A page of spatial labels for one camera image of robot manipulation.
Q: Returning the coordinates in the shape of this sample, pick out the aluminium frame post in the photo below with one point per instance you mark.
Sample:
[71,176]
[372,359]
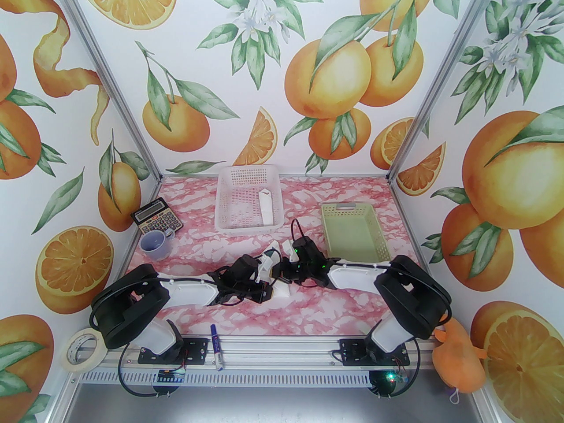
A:
[440,82]
[113,82]

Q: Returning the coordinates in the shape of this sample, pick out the white paper napkin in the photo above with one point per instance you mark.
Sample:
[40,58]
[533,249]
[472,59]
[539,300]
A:
[284,290]

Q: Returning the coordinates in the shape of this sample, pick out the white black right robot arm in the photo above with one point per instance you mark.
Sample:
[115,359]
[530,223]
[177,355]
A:
[352,276]

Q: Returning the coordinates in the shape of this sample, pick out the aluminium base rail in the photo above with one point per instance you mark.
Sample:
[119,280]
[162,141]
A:
[273,350]

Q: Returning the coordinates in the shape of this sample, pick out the white plastic mesh basket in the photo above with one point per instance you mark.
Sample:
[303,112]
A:
[238,201]

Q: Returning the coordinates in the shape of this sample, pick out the rolled white napkin bundle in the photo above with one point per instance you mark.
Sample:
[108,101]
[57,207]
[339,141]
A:
[266,209]

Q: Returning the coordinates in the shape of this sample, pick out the lavender ceramic mug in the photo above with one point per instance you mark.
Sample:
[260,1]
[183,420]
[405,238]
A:
[154,247]

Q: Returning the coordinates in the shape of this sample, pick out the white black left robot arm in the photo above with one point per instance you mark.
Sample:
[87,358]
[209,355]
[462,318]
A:
[185,291]

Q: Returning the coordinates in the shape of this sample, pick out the black desk calculator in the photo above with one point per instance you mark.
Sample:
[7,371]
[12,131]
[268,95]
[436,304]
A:
[156,220]

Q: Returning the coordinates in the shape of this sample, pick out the small circuit board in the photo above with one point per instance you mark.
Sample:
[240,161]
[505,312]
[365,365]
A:
[172,376]
[396,377]

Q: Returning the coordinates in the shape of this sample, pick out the orange plush toy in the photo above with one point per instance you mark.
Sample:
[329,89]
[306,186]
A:
[458,364]

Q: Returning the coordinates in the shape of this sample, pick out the light green plastic basket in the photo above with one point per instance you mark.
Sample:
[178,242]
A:
[352,231]

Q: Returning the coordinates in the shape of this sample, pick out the masking tape roll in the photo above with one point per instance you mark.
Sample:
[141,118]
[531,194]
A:
[70,359]

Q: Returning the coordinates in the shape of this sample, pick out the purple capped marker pen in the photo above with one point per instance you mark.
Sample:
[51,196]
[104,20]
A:
[217,350]

